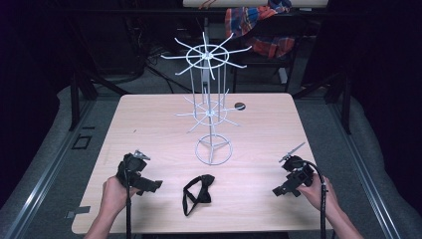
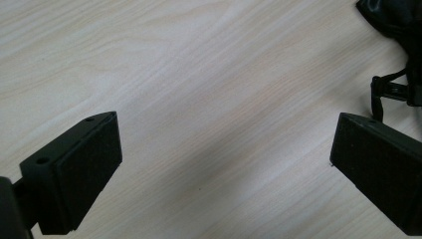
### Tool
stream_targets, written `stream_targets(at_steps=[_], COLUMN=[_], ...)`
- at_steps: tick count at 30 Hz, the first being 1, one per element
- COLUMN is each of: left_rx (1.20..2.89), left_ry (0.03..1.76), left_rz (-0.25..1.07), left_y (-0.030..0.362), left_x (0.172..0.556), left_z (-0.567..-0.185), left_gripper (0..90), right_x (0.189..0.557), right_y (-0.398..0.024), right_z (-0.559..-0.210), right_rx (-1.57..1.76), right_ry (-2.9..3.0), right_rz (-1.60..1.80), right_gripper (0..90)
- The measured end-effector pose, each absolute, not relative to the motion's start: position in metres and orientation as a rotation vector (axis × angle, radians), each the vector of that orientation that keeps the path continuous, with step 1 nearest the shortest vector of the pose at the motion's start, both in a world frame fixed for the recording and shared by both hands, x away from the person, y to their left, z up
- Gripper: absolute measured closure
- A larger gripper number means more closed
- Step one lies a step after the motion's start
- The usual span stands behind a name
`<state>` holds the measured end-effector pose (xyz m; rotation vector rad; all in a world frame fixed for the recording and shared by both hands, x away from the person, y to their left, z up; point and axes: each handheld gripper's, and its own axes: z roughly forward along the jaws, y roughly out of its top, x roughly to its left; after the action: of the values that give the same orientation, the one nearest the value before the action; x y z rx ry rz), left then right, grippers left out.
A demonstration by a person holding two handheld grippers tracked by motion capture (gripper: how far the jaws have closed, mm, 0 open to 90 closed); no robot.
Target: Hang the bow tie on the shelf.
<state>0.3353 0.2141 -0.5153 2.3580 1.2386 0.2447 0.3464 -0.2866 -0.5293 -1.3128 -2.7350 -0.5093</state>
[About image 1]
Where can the grey tape strip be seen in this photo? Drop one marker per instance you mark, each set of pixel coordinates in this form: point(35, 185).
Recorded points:
point(79, 211)

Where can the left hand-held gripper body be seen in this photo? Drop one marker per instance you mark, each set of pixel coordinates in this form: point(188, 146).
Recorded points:
point(139, 181)

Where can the plaid cloth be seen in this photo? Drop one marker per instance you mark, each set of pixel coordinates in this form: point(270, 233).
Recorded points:
point(249, 20)

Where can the black round table grommet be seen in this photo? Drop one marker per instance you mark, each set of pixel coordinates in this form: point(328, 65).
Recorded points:
point(240, 106)

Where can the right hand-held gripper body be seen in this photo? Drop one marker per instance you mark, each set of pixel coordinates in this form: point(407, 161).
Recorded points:
point(296, 179)

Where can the metal floor rail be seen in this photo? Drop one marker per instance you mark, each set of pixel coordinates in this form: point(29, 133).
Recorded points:
point(40, 186)
point(365, 172)

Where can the person's left hand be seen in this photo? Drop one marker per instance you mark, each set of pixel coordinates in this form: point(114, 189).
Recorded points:
point(114, 195)

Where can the person's right hand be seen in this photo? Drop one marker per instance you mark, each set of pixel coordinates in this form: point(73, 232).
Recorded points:
point(316, 195)

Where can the black chair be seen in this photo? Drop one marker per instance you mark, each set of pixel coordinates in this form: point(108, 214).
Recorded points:
point(292, 66)

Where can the black bow tie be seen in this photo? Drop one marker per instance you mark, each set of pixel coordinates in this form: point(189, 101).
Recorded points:
point(199, 189)

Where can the black metal stand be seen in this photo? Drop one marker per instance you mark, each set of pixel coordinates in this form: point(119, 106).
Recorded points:
point(74, 99)
point(345, 99)

